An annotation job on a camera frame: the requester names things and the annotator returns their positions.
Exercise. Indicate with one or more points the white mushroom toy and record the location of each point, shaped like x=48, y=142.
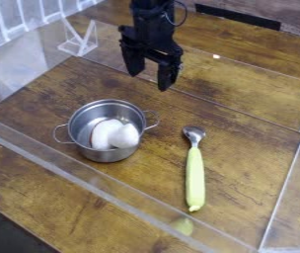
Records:
x=114, y=134

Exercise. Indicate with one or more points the small steel pot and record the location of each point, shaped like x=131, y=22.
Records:
x=110, y=109

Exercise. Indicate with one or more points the clear acrylic enclosure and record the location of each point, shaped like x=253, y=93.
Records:
x=126, y=207

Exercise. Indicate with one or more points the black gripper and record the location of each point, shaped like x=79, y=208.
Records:
x=148, y=39

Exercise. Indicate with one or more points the black bar on wall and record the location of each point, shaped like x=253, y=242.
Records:
x=239, y=17

